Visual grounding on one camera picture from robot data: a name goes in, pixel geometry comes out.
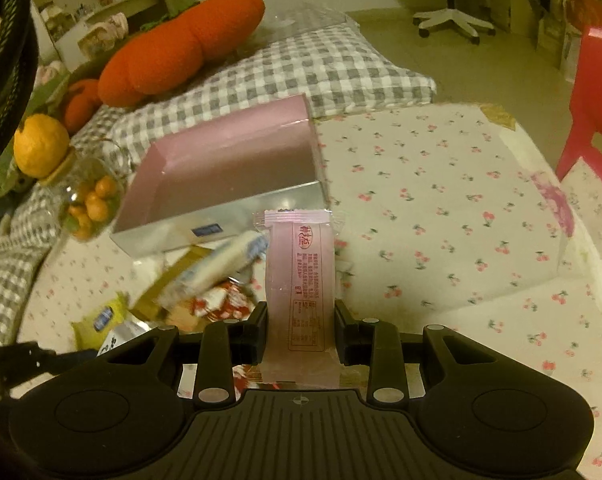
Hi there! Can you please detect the glass jar with kumquats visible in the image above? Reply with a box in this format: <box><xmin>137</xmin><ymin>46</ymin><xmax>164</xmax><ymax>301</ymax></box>
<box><xmin>55</xmin><ymin>139</ymin><xmax>132</xmax><ymax>242</ymax></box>

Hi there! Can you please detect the red plastic chair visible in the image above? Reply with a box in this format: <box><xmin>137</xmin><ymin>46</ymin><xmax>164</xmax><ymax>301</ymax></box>
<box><xmin>556</xmin><ymin>27</ymin><xmax>602</xmax><ymax>181</ymax></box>

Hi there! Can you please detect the clear blue cracker packet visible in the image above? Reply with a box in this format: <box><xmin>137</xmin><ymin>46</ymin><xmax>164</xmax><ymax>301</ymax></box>
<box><xmin>155</xmin><ymin>231</ymin><xmax>269</xmax><ymax>311</ymax></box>

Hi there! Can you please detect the yellow snack packet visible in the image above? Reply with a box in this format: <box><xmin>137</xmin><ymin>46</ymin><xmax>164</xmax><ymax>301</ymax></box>
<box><xmin>70</xmin><ymin>292</ymin><xmax>129</xmax><ymax>350</ymax></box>

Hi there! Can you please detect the cherry print tablecloth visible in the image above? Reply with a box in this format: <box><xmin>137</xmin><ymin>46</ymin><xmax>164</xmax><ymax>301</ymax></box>
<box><xmin>10</xmin><ymin>102</ymin><xmax>602</xmax><ymax>480</ymax></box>

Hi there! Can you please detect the pink silver cardboard box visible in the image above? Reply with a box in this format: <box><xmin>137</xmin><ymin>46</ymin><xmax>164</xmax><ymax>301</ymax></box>
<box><xmin>110</xmin><ymin>94</ymin><xmax>328</xmax><ymax>258</ymax></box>

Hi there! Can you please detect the grey checkered quilt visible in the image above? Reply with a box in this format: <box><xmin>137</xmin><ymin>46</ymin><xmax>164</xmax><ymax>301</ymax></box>
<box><xmin>0</xmin><ymin>25</ymin><xmax>437</xmax><ymax>347</ymax></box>

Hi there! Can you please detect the small red pumpkin cushion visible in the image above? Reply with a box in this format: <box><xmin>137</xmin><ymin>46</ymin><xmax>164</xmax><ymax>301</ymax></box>
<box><xmin>59</xmin><ymin>79</ymin><xmax>102</xmax><ymax>136</ymax></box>

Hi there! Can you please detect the red white candy packet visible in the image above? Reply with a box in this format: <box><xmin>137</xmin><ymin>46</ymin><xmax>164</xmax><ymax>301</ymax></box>
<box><xmin>190</xmin><ymin>282</ymin><xmax>254</xmax><ymax>322</ymax></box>

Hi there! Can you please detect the white bookshelf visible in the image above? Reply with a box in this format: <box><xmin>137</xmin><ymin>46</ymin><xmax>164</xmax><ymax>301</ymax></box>
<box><xmin>18</xmin><ymin>0</ymin><xmax>168</xmax><ymax>74</ymax></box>

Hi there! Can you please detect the large red pumpkin cushion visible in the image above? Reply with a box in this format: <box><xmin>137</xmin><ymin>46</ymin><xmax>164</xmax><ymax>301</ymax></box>
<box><xmin>97</xmin><ymin>0</ymin><xmax>265</xmax><ymax>107</ymax></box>

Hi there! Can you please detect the pink wafer snack packet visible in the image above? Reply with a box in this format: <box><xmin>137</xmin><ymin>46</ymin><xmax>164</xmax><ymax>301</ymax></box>
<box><xmin>259</xmin><ymin>209</ymin><xmax>340</xmax><ymax>389</ymax></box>

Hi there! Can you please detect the orange fruit jar lid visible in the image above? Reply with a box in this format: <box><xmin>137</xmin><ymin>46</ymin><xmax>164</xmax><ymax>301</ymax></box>
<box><xmin>13</xmin><ymin>114</ymin><xmax>77</xmax><ymax>185</ymax></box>

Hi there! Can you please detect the black braided cable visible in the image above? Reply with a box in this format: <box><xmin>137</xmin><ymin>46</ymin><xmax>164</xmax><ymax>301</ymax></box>
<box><xmin>0</xmin><ymin>0</ymin><xmax>41</xmax><ymax>181</ymax></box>

